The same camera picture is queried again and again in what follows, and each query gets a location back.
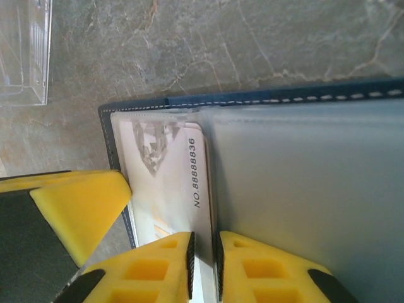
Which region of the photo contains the clear acrylic card stand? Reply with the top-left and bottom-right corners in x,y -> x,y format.
0,0 -> 53,107

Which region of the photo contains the blue leather card holder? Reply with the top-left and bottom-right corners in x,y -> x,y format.
97,76 -> 404,303

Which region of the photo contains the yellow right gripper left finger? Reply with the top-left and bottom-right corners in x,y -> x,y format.
62,231 -> 196,303

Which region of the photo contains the white card with printed number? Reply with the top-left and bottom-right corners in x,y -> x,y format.
117,119 -> 219,303

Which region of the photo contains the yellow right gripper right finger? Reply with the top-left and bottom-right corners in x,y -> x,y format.
215,230 -> 360,303

